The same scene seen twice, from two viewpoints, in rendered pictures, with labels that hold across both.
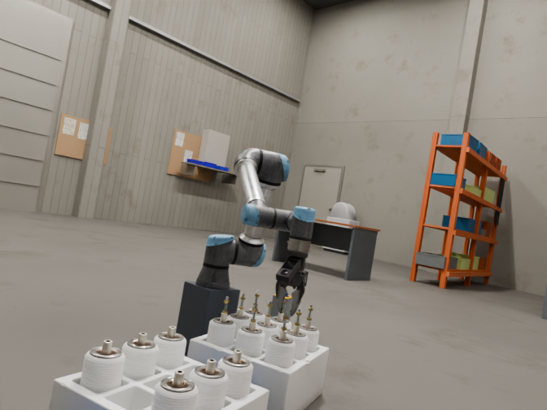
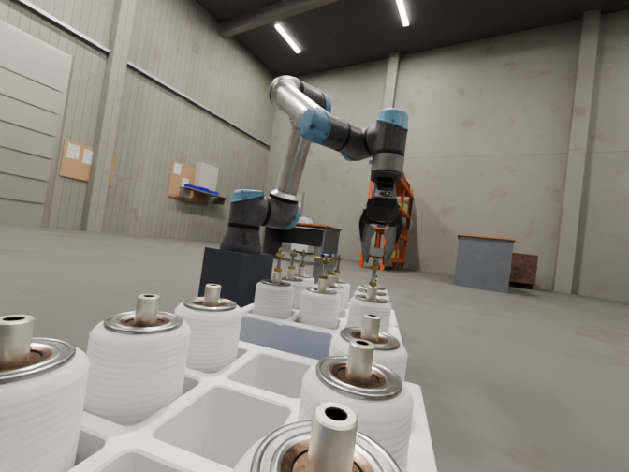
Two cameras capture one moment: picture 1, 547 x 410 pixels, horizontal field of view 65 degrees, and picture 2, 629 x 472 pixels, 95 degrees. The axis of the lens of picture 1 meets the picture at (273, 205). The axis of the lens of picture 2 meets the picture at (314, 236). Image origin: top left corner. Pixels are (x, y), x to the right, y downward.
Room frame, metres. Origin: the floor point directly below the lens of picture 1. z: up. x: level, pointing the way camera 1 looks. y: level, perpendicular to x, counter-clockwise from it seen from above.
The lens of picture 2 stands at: (0.84, 0.20, 0.36)
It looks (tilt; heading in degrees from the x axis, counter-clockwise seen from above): 2 degrees up; 347
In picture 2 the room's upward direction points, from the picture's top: 8 degrees clockwise
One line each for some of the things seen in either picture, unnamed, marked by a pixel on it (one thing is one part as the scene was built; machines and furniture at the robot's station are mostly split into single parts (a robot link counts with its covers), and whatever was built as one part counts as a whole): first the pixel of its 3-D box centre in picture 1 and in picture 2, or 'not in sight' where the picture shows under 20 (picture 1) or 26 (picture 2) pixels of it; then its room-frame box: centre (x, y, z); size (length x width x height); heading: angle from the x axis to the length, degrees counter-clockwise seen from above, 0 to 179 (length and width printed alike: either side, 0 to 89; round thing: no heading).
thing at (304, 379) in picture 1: (259, 368); (322, 343); (1.62, -0.05, 0.09); 0.39 x 0.39 x 0.18; 64
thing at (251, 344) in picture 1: (247, 355); (316, 328); (1.51, 0.00, 0.16); 0.10 x 0.10 x 0.18
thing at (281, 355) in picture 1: (277, 366); (366, 338); (1.46, -0.10, 0.16); 0.10 x 0.10 x 0.18
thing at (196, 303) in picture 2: (171, 337); (211, 304); (1.29, 0.23, 0.25); 0.08 x 0.08 x 0.01
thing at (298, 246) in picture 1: (298, 246); (386, 167); (1.47, -0.11, 0.57); 0.08 x 0.08 x 0.05
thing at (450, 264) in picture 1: (465, 214); (390, 220); (7.46, -3.29, 1.20); 2.70 x 0.70 x 2.40; 137
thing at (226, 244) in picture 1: (220, 249); (248, 207); (1.95, 0.20, 0.47); 0.13 x 0.12 x 0.14; 110
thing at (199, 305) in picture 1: (207, 318); (235, 290); (1.94, 0.21, 0.15); 0.18 x 0.18 x 0.30; 47
